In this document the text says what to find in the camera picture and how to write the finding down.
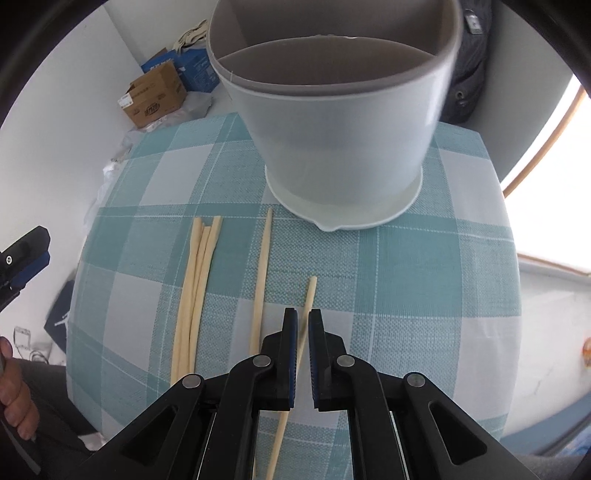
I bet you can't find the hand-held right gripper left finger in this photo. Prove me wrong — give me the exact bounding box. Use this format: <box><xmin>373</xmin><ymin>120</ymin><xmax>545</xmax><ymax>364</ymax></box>
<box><xmin>90</xmin><ymin>308</ymin><xmax>298</xmax><ymax>480</ymax></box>

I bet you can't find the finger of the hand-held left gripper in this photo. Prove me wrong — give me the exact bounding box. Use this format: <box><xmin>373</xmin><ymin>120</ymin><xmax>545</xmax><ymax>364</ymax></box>
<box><xmin>0</xmin><ymin>226</ymin><xmax>52</xmax><ymax>289</ymax></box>
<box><xmin>0</xmin><ymin>280</ymin><xmax>24</xmax><ymax>315</ymax></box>

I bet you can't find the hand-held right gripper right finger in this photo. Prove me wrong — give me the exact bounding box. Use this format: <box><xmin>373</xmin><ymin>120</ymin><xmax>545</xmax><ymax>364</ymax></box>
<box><xmin>308</xmin><ymin>308</ymin><xmax>539</xmax><ymax>480</ymax></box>

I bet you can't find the white utensil holder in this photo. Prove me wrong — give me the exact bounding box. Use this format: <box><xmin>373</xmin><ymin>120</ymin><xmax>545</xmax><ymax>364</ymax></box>
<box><xmin>205</xmin><ymin>0</ymin><xmax>462</xmax><ymax>232</ymax></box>

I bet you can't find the person's left hand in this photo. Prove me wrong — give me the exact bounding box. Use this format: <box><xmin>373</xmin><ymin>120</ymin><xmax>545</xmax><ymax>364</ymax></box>
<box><xmin>0</xmin><ymin>336</ymin><xmax>40</xmax><ymax>440</ymax></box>

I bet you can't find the dark blue bag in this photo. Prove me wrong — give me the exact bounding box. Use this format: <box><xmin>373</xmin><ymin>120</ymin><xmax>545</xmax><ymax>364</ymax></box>
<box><xmin>44</xmin><ymin>277</ymin><xmax>77</xmax><ymax>352</ymax></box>

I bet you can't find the teal checked tablecloth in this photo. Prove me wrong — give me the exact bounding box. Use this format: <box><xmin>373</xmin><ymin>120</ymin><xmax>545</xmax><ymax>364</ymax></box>
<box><xmin>66</xmin><ymin>113</ymin><xmax>522</xmax><ymax>480</ymax></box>

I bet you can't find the person's grey trouser leg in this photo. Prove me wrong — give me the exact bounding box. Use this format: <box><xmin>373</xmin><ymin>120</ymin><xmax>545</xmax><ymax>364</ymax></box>
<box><xmin>9</xmin><ymin>357</ymin><xmax>116</xmax><ymax>480</ymax></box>

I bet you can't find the clear plastic bag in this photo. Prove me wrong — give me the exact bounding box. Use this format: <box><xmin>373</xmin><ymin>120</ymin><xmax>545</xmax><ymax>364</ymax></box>
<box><xmin>83</xmin><ymin>91</ymin><xmax>213</xmax><ymax>228</ymax></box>

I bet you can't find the cardboard box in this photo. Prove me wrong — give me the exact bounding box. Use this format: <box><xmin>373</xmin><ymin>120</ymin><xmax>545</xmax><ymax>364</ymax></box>
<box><xmin>119</xmin><ymin>61</ymin><xmax>188</xmax><ymax>129</ymax></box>

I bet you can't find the blue box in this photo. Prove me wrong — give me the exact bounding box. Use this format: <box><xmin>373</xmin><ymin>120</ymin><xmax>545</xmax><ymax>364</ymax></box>
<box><xmin>141</xmin><ymin>46</ymin><xmax>221</xmax><ymax>93</ymax></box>

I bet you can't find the cream cloth bag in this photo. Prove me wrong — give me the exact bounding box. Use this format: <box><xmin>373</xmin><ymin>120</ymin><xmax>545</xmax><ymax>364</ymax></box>
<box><xmin>173</xmin><ymin>18</ymin><xmax>211</xmax><ymax>49</ymax></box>

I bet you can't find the black backpack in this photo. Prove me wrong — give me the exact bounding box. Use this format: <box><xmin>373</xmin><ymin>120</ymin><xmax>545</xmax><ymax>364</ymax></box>
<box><xmin>444</xmin><ymin>0</ymin><xmax>494</xmax><ymax>124</ymax></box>

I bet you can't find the window with gold frame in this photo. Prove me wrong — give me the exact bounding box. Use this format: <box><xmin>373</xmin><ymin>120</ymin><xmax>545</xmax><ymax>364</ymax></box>
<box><xmin>501</xmin><ymin>74</ymin><xmax>591</xmax><ymax>278</ymax></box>

